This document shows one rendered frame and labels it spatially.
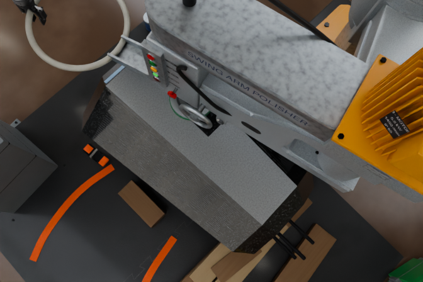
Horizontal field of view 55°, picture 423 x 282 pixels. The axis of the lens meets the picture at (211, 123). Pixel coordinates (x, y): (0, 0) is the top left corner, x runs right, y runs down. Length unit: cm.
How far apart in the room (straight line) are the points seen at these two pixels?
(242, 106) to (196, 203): 76
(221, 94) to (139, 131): 72
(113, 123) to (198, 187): 54
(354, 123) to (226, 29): 42
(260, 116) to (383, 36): 50
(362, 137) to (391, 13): 61
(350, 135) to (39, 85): 239
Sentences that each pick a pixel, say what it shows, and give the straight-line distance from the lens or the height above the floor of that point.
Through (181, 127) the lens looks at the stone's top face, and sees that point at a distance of 194.
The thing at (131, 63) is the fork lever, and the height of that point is 92.
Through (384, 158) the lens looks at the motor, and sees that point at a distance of 111.
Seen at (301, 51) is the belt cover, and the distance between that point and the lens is 115.
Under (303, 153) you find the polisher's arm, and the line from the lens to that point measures 154.
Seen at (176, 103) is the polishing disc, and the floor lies 85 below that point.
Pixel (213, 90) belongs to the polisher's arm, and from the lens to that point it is 140.
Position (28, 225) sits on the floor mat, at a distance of 289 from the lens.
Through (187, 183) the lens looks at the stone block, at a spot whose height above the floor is 75.
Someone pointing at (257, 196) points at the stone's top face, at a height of 83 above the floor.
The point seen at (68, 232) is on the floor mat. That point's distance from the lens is 281.
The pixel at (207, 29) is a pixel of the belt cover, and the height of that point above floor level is 170.
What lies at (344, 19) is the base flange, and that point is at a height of 78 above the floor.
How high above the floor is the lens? 271
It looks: 75 degrees down
